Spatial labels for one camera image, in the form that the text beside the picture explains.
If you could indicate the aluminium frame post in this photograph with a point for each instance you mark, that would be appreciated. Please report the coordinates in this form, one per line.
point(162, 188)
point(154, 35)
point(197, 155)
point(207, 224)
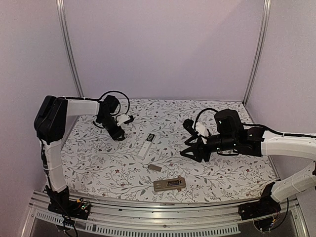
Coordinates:
point(68, 47)
point(258, 52)

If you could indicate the grey remote battery cover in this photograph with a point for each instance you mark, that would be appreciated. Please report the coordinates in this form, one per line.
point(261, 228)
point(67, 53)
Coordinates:
point(154, 167)

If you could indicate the long white remote control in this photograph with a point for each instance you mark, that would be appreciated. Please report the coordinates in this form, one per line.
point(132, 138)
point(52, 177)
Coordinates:
point(146, 146)

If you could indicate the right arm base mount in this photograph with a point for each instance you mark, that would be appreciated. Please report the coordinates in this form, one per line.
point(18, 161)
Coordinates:
point(266, 205)

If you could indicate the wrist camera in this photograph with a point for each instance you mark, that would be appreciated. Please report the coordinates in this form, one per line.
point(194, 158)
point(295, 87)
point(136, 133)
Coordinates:
point(196, 128)
point(124, 119)

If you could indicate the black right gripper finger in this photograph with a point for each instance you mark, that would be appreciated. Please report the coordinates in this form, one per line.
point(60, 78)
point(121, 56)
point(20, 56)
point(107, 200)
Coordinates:
point(192, 153)
point(193, 141)

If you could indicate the floral patterned table mat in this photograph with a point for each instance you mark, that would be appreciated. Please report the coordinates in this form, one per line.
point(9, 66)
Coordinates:
point(95, 164)

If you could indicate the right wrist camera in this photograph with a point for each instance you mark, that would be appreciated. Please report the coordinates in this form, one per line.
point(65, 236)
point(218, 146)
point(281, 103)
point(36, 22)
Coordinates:
point(196, 128)

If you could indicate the black battery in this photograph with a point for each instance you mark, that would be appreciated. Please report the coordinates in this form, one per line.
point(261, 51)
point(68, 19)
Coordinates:
point(173, 183)

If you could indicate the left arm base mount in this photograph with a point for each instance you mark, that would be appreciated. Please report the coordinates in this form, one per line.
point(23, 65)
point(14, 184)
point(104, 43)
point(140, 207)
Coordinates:
point(60, 203)

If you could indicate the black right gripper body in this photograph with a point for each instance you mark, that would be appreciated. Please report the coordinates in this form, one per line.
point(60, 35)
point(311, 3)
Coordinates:
point(206, 154)

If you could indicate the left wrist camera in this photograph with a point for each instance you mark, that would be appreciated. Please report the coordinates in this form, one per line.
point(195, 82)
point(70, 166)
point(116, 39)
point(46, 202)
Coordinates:
point(124, 119)

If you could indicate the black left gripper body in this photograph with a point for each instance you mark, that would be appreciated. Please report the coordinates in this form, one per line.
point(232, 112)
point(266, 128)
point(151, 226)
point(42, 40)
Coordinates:
point(107, 121)

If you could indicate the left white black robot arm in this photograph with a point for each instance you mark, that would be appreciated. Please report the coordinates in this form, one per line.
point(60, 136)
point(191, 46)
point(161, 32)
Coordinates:
point(50, 127)

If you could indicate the white air conditioner remote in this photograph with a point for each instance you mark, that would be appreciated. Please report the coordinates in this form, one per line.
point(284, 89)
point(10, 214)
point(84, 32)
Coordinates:
point(162, 185)

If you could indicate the right aluminium frame post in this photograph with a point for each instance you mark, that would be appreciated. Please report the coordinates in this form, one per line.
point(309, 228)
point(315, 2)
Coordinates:
point(258, 52)

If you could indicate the left aluminium frame post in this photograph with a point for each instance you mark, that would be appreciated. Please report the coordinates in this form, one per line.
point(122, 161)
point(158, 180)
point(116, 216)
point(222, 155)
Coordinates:
point(68, 47)

